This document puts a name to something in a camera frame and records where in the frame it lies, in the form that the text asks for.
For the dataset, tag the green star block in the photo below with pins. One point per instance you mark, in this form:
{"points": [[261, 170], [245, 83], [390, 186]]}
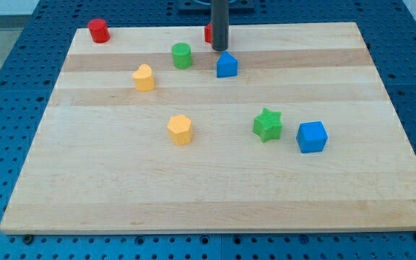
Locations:
{"points": [[267, 125]]}

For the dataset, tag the light wooden board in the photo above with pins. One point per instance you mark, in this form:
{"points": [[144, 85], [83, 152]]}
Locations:
{"points": [[102, 162]]}

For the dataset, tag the red cylinder block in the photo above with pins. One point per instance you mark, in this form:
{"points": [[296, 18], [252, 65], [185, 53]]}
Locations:
{"points": [[98, 28]]}

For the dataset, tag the green cylinder block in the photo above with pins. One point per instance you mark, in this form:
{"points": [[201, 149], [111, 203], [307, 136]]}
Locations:
{"points": [[181, 53]]}

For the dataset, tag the blue cube block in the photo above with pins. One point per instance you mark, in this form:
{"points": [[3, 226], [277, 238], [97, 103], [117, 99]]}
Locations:
{"points": [[311, 137]]}

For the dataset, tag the yellow heart block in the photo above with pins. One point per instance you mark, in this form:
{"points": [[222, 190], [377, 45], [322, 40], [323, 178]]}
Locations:
{"points": [[143, 78]]}

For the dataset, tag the red block behind rod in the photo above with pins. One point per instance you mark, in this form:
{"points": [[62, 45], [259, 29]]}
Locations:
{"points": [[208, 33]]}

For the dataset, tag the yellow hexagon block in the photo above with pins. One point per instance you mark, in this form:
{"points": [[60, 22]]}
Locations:
{"points": [[180, 130]]}

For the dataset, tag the blue triangle block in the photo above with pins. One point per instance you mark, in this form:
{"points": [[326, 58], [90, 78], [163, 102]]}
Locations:
{"points": [[227, 65]]}

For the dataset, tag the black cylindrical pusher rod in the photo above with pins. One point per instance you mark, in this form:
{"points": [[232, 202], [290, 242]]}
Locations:
{"points": [[220, 24]]}

